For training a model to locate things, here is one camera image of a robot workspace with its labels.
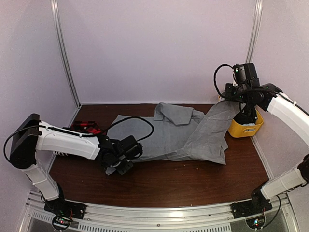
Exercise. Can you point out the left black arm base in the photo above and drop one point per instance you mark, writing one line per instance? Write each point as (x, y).
(64, 212)

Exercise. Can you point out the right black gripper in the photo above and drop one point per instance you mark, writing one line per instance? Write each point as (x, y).
(229, 95)

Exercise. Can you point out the right aluminium frame post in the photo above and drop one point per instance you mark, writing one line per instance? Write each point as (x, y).
(257, 18)

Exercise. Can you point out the left aluminium frame post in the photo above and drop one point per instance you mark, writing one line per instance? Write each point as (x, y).
(63, 52)

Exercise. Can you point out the red black plaid shirt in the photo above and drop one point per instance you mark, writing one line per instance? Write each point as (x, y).
(85, 127)

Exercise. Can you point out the yellow plastic basket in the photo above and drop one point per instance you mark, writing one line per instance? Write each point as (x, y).
(237, 130)

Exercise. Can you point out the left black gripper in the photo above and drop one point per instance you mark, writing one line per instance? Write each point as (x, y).
(124, 169)

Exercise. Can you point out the grey long sleeve shirt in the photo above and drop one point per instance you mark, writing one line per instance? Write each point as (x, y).
(178, 133)

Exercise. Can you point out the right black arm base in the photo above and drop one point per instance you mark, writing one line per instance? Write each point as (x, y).
(253, 210)

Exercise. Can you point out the black clothes in basket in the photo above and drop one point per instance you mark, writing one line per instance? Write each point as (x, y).
(247, 114)

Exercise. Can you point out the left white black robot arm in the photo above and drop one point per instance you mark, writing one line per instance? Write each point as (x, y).
(35, 135)

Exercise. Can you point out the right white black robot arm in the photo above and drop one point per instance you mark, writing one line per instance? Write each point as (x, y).
(273, 100)

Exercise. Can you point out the front aluminium rail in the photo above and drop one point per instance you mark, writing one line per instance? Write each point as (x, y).
(206, 218)

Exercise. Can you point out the aluminium frame post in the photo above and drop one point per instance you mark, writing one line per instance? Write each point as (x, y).
(257, 18)
(63, 52)

